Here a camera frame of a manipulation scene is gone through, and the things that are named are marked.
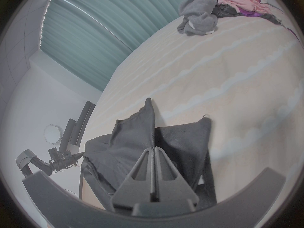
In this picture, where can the round white mirror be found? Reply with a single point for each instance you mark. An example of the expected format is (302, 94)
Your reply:
(52, 134)

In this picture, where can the blue-green curtain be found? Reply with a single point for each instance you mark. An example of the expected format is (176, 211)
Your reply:
(78, 51)
(118, 13)

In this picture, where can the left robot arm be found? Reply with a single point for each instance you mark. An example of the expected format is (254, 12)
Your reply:
(42, 165)

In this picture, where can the black dressing table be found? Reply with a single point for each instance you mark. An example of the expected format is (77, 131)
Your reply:
(67, 134)

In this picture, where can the bed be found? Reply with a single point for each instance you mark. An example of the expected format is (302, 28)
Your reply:
(213, 79)

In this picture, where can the pile of clothes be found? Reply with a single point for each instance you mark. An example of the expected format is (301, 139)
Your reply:
(239, 1)

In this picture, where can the black T-shirt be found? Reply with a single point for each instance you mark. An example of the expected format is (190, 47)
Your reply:
(133, 139)

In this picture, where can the black chest of drawers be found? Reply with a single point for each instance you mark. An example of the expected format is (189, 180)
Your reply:
(85, 122)

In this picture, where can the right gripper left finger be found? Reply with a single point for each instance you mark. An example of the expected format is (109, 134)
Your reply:
(140, 190)

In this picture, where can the grey garment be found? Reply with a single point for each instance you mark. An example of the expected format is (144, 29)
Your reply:
(197, 8)

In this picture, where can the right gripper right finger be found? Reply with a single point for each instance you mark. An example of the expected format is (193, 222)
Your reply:
(171, 190)

